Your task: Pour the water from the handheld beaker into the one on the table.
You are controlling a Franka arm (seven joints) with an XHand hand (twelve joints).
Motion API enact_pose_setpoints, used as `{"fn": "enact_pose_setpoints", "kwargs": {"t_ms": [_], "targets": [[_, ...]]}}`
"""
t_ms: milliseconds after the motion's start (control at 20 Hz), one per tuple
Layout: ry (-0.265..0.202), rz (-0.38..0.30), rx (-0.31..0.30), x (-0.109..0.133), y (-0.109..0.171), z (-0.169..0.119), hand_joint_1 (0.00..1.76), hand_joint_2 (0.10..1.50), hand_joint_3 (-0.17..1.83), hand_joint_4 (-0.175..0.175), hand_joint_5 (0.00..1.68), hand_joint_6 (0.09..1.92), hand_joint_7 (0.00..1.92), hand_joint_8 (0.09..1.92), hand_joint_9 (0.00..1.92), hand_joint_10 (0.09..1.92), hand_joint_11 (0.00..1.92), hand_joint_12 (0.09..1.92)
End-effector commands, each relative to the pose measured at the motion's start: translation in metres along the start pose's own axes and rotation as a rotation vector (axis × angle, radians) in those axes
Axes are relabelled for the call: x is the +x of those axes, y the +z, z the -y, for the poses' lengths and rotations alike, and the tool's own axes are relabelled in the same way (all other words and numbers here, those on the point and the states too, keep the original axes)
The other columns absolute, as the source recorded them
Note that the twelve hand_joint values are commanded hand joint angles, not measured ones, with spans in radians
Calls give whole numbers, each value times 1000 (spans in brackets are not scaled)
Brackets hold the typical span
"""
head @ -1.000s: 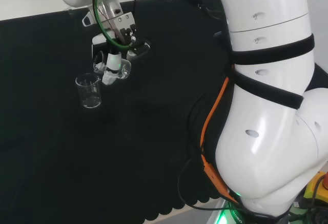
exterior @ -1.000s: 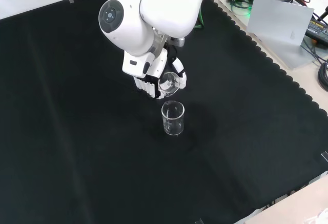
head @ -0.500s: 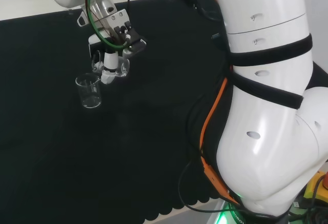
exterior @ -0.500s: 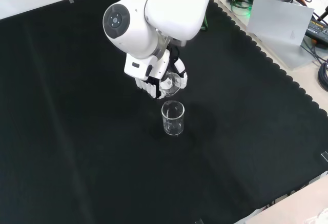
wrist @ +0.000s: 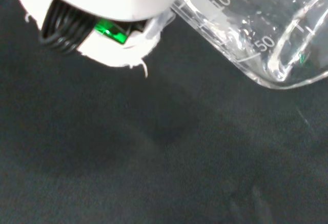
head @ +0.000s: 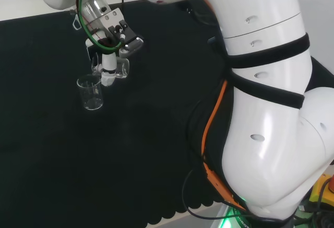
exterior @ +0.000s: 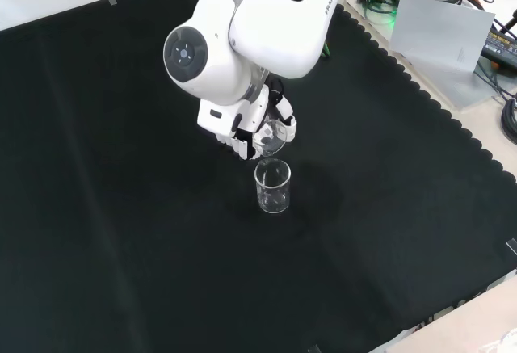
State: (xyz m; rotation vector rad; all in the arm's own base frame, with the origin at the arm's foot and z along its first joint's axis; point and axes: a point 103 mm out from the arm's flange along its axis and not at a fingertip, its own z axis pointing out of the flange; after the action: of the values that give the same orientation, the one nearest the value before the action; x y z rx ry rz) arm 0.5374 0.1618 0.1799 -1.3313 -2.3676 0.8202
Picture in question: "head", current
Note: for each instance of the small clear glass beaker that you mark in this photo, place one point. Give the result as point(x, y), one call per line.
point(122, 67)

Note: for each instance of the black bench cloth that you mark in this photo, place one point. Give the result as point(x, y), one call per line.
point(78, 147)

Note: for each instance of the tall clear glass beaker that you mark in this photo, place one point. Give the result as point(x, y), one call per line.
point(91, 95)

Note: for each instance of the yellow stop button box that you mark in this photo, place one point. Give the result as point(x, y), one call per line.
point(319, 191)

